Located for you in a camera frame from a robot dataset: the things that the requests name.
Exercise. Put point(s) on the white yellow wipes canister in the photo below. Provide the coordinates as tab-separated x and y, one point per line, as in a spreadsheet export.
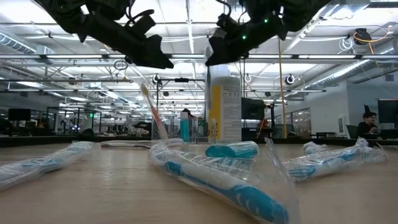
230	109

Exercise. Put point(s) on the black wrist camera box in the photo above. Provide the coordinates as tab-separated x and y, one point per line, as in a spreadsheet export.
144	22

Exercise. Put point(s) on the black background cell frame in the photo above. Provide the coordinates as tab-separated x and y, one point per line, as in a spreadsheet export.
74	109

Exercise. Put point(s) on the small teal mouthwash bottle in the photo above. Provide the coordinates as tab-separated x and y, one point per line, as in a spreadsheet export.
231	151
184	130

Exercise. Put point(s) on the person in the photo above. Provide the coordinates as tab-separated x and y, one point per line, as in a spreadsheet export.
368	126

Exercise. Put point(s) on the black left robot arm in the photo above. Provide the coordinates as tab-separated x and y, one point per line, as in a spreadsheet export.
62	12

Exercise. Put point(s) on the black aluminium table frame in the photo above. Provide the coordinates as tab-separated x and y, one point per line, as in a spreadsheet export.
46	140

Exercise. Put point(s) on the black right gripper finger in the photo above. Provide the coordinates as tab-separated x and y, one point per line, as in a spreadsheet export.
225	51

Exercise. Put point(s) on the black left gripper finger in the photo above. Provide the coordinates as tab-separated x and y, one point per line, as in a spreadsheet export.
152	53

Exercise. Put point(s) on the pale toothbrush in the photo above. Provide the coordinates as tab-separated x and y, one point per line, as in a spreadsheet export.
130	143

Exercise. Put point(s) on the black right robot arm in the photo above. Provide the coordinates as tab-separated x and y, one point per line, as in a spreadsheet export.
304	12

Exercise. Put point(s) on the dark computer monitor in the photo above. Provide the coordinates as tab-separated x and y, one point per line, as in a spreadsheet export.
19	114
252	109
388	110

